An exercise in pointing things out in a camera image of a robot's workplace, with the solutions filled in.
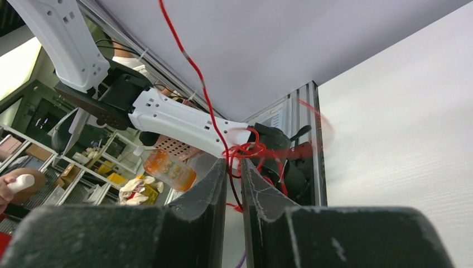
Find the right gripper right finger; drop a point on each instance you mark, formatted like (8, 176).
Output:
(281, 233)

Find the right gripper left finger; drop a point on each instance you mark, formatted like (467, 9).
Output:
(188, 232)

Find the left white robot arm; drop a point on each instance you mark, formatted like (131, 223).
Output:
(107, 93)

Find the person's hand with controller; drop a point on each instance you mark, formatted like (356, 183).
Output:
(16, 189)

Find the orange bottle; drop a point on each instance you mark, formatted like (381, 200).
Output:
(166, 167)

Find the pink perforated basket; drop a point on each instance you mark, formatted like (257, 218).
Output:
(175, 147)

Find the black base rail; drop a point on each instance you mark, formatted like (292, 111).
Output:
(298, 116)

